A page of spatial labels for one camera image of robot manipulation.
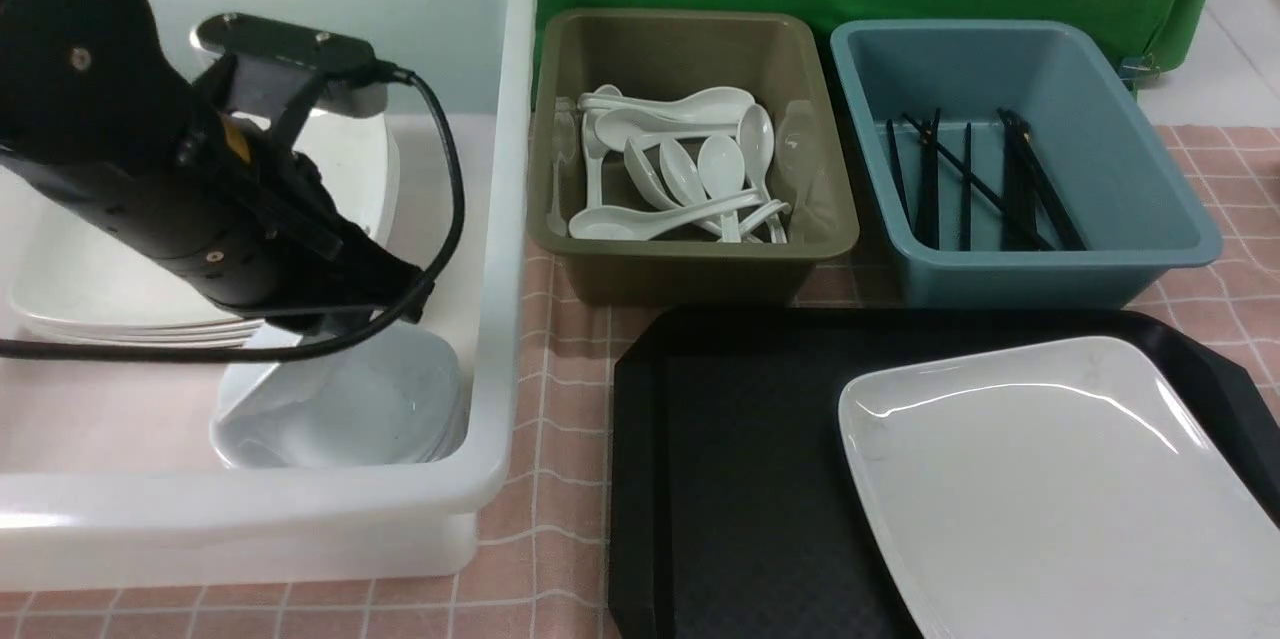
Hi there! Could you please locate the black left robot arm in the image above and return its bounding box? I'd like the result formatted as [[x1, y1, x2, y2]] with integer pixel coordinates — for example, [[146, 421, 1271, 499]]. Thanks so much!
[[1, 0, 422, 333]]

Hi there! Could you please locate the black serving tray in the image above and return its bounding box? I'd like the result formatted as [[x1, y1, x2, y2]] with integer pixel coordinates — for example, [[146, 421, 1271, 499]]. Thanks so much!
[[607, 306, 1279, 638]]

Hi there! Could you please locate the top white square plate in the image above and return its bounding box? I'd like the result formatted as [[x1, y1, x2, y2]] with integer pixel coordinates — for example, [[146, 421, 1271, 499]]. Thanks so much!
[[8, 95, 396, 328]]

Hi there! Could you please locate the white spoon centre upright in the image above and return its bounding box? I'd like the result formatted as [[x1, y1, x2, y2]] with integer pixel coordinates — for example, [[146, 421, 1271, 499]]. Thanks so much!
[[696, 136, 745, 200]]

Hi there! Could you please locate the large translucent white bin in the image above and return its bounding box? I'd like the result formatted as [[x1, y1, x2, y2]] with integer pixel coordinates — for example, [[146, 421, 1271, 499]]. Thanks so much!
[[1, 0, 538, 592]]

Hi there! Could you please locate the blue chopstick bin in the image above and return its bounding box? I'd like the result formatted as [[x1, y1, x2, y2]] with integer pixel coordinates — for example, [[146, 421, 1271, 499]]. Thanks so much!
[[829, 20, 1222, 309]]

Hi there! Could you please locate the large white rice plate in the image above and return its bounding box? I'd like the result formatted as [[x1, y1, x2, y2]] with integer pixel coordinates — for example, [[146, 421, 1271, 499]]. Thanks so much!
[[837, 336, 1279, 638]]

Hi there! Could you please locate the black chopstick middle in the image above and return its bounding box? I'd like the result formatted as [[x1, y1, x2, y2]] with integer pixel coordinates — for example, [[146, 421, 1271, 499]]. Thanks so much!
[[959, 123, 973, 252]]

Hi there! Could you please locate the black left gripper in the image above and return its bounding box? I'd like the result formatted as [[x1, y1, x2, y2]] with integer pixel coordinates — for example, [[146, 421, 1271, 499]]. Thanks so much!
[[180, 150, 434, 334]]

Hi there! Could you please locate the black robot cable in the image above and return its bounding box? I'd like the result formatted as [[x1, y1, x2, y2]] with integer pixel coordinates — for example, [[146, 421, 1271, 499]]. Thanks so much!
[[0, 64, 467, 362]]

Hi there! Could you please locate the white ceramic soup spoon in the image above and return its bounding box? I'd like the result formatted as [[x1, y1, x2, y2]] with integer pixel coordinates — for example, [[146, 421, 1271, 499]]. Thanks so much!
[[568, 191, 765, 241]]

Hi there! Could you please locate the olive brown spoon bin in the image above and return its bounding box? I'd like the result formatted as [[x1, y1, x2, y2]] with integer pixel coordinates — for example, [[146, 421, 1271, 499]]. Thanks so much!
[[526, 9, 860, 307]]

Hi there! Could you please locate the black chopstick diagonal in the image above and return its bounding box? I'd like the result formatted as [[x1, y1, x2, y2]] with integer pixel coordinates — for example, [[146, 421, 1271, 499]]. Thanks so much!
[[900, 111, 1056, 251]]

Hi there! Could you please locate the white bowl in bin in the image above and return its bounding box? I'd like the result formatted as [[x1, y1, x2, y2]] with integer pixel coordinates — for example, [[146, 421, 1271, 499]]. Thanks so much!
[[210, 319, 468, 470]]

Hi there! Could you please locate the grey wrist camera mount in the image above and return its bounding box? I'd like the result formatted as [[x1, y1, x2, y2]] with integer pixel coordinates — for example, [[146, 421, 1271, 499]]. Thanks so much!
[[189, 13, 396, 149]]

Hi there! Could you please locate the white spoon upright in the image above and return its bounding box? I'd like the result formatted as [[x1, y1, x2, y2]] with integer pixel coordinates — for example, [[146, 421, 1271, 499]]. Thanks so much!
[[696, 136, 745, 200], [736, 102, 774, 204]]

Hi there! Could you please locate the black chopstick bundle right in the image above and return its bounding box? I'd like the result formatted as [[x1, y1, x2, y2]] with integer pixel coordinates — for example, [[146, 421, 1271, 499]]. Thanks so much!
[[997, 109, 1085, 251]]

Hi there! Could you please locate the white spoon right upright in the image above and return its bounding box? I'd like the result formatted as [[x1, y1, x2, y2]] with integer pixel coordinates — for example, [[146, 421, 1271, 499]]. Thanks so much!
[[736, 102, 774, 204]]

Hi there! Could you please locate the black chopstick far left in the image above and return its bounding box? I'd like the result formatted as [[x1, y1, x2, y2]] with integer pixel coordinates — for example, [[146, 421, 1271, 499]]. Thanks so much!
[[884, 119, 911, 225]]

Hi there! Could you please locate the pink checkered tablecloth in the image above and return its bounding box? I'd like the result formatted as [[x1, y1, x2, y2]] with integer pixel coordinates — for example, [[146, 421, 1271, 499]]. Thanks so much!
[[3, 125, 1277, 638]]

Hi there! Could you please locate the white spoon top horizontal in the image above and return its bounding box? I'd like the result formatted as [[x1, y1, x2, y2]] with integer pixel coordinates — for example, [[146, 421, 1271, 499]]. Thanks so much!
[[577, 86, 756, 124]]

